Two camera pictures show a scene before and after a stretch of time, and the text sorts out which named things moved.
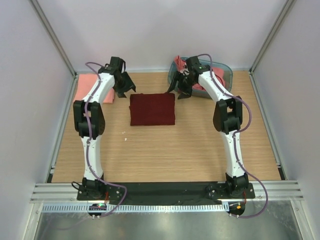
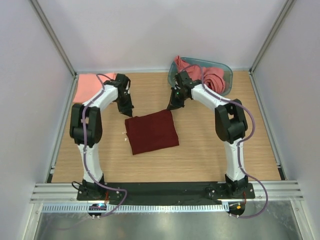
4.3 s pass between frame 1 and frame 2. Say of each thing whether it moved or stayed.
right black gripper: moved
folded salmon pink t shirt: stayed
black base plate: stayed
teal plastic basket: stayed
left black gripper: moved
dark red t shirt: moved
